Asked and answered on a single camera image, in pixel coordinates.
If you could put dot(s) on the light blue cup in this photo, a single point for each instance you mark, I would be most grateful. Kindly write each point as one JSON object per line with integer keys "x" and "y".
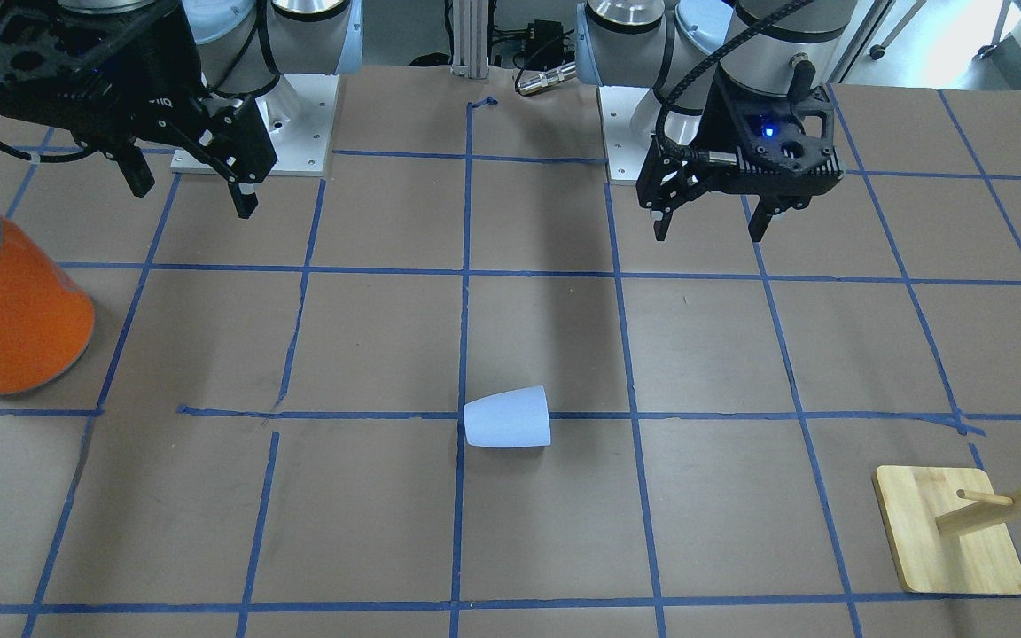
{"x": 513, "y": 419}

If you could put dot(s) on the aluminium frame post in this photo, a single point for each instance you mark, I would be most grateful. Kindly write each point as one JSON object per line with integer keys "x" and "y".
{"x": 470, "y": 39}

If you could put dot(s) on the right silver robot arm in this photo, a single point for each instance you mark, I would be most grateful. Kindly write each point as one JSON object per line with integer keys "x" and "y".
{"x": 225, "y": 83}

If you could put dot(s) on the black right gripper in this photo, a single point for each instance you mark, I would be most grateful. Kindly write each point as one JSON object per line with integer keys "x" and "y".
{"x": 140, "y": 64}

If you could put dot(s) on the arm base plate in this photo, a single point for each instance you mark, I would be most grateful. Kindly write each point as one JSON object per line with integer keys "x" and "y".
{"x": 628, "y": 117}
{"x": 299, "y": 113}

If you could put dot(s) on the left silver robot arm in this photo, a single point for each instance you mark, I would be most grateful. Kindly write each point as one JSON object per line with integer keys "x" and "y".
{"x": 674, "y": 48}

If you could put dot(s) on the wooden cup rack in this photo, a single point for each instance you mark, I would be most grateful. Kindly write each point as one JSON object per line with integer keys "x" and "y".
{"x": 948, "y": 530}

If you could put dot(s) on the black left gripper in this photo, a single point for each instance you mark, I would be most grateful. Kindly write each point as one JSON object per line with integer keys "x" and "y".
{"x": 713, "y": 126}

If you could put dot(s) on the orange can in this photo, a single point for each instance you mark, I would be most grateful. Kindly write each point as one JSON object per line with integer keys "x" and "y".
{"x": 46, "y": 320}

